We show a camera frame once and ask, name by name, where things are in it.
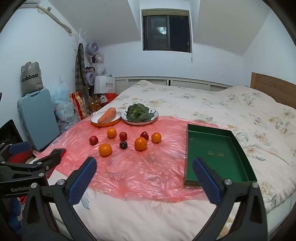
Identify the white cardboard box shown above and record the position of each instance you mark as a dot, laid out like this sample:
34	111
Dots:
104	84

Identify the green box tray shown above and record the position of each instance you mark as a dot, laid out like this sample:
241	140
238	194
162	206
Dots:
215	155

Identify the person's left hand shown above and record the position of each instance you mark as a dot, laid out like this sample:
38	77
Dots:
13	216

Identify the light blue suitcase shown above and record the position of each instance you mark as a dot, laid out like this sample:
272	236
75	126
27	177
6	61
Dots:
38	120

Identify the orange rice sack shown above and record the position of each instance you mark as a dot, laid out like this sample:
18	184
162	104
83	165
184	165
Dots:
79	105

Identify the pale blue plastic bag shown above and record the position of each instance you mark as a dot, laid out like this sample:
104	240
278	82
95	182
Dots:
66	115
59	92

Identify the clear plastic bag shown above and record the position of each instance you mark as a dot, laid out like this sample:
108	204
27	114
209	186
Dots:
100	63

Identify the green bok choy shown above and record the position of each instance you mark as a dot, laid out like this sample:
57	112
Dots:
138	112

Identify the red apple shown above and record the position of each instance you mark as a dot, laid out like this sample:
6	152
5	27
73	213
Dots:
93	140
123	136
144	135

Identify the orange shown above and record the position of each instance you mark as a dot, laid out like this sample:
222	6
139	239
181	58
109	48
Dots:
111	133
105	149
140	143
156	137

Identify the red bag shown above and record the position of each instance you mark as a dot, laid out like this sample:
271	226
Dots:
111	96

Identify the pink plastic sheet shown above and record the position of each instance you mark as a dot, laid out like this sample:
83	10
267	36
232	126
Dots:
138	171

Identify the dark purple plum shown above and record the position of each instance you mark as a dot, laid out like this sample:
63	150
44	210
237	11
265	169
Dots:
123	145

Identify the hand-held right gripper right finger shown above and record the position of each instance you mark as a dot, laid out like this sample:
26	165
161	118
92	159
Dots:
206	183

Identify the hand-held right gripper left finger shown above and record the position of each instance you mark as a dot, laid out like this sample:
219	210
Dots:
82	182

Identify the carrot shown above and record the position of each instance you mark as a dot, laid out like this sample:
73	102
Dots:
107	115

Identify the white striped rim plate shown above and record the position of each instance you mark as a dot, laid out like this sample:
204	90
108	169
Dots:
151	118

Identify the orange rimmed plate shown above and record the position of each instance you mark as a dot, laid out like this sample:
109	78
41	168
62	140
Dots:
97	124

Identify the wooden headboard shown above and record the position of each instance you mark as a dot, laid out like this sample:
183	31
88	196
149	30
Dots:
275	88

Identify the purple fan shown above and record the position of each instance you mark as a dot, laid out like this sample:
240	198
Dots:
92	48
90	77

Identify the grey storage bag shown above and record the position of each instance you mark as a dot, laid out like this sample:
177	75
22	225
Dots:
31	77

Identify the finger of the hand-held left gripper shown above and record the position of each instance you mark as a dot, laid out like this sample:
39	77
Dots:
54	157
20	147

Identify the cooking oil bottle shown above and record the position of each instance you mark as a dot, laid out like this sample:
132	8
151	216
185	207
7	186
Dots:
91	106
97	103

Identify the white coat rack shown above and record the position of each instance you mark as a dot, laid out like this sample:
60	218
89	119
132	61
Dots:
79	37

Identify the dark window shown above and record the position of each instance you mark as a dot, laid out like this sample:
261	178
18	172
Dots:
166	30

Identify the wrapped wall pipe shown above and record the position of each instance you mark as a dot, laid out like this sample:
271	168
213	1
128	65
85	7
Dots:
56	19

